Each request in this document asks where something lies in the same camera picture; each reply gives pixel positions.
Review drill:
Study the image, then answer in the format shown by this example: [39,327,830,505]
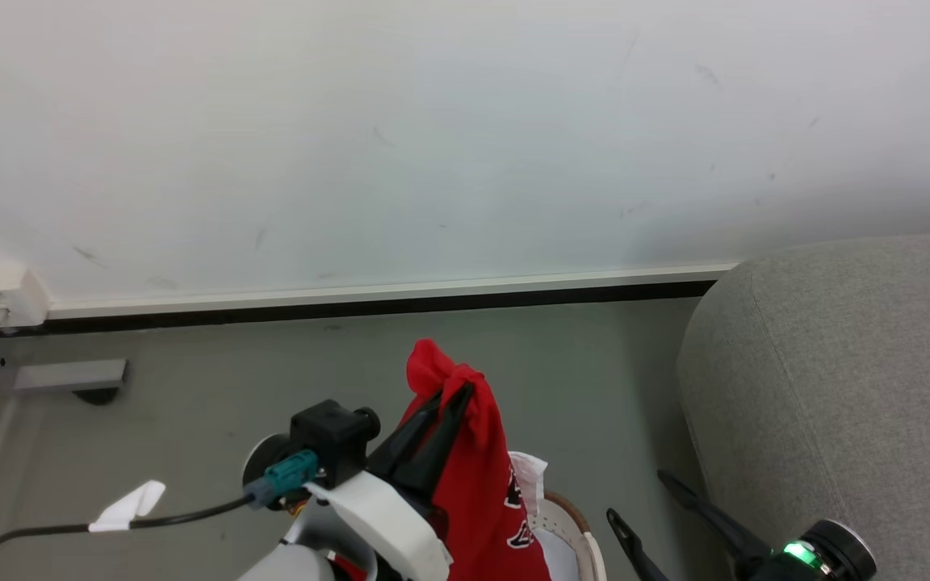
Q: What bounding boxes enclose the grey metal floor bracket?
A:
[11,358,128,406]

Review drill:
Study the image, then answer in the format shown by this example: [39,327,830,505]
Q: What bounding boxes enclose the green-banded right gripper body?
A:
[728,520,878,581]

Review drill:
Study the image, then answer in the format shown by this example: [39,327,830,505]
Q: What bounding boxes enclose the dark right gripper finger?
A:
[605,508,671,581]
[657,470,771,566]

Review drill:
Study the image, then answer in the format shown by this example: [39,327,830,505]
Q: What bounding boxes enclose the white paper cable tag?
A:
[88,480,167,533]

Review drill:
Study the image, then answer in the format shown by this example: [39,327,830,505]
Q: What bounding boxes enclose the grey fabric sofa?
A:
[676,232,930,581]

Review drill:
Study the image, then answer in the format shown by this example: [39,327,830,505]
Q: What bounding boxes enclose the red sports jersey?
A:
[328,338,553,581]

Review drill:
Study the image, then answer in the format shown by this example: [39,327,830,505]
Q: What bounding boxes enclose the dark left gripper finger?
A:
[397,382,475,495]
[365,391,443,479]

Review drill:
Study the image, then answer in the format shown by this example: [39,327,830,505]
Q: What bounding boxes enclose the white wall socket box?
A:
[0,264,51,330]

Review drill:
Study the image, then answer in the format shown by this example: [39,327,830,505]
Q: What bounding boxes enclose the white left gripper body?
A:
[304,460,455,581]

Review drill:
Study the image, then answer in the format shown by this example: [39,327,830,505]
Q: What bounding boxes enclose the white wall baseboard strip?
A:
[0,261,742,338]

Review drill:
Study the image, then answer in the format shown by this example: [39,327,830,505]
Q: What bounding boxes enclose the black cable with teal plug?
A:
[0,450,322,581]

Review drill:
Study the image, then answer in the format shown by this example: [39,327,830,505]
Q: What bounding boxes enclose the white laundry basket brown rim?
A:
[526,492,608,581]

